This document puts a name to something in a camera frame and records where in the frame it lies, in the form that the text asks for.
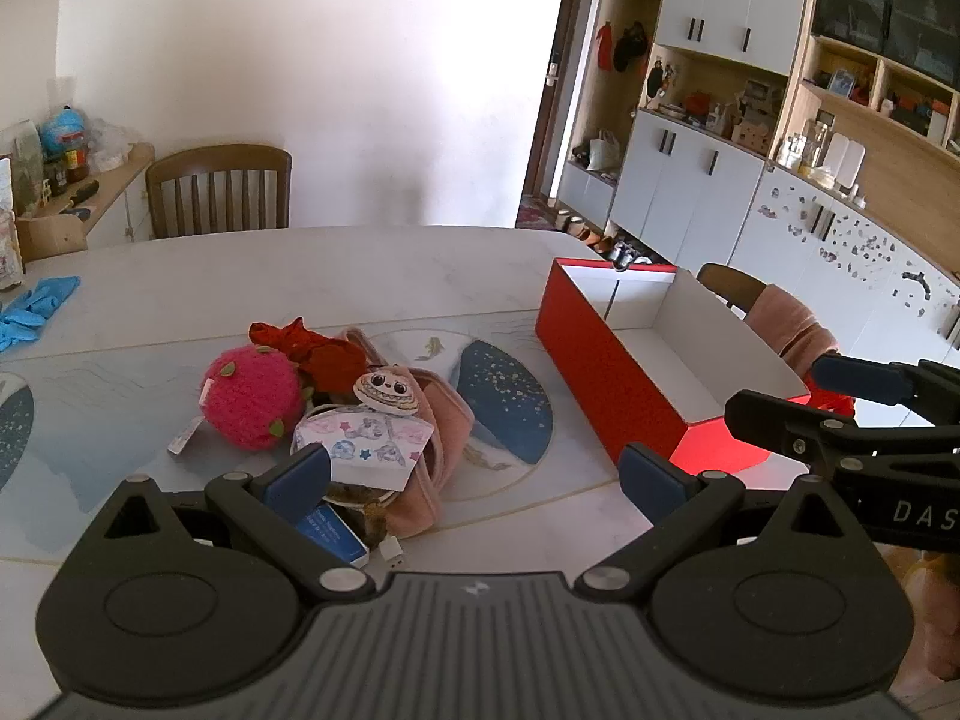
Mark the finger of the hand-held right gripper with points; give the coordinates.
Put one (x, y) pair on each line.
(862, 379)
(780, 420)

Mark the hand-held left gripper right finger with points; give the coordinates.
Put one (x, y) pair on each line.
(651, 487)

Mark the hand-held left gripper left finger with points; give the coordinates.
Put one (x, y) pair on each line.
(298, 481)

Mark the blue tissue packet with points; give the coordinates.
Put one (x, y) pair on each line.
(334, 536)

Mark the printed face mask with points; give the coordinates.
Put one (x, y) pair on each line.
(375, 442)

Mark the pink plush strawberry toy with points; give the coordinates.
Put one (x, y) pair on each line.
(247, 397)

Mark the red knotted headband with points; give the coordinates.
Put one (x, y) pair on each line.
(330, 364)

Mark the cartoon monster charm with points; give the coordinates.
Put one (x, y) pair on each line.
(386, 390)

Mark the white cardboard box red rim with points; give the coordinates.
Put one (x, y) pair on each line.
(600, 345)

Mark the pink scarf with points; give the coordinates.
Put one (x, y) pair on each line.
(795, 330)

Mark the horizontal slat wooden chair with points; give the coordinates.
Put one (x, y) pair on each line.
(731, 289)

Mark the printed table mat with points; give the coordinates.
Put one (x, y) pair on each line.
(495, 390)

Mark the black white slippers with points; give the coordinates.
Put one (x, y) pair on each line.
(630, 253)

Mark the patterned red rug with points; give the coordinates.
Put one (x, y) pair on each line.
(536, 214)

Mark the vertical slat wooden chair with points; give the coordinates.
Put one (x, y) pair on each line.
(217, 187)

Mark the blue rubber gloves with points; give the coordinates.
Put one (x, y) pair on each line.
(34, 307)

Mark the white shopping bag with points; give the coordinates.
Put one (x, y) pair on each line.
(604, 154)

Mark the red pot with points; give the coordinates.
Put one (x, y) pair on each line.
(697, 101)

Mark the small cardboard box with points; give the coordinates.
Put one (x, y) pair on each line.
(49, 232)

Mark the penguin decoration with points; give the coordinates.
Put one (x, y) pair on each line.
(658, 79)

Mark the clear plastic bag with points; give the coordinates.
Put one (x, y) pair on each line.
(112, 142)

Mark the blue globe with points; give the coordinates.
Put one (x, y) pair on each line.
(64, 131)

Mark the brown wooden door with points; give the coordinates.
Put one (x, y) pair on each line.
(559, 52)

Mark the white wall cabinet unit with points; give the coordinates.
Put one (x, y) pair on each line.
(675, 172)

